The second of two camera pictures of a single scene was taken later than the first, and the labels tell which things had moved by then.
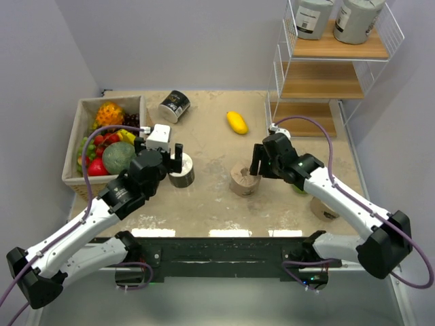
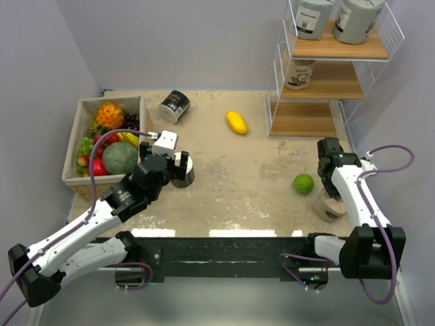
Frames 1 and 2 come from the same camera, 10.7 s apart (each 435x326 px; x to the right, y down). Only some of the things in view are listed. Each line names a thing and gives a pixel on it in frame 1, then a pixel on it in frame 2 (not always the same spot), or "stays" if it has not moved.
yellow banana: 126,136 stays
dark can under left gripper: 184,178 stays
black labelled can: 175,104 stays
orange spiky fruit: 110,114 stays
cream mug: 241,182 to 299,74
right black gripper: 259,153 to 330,189
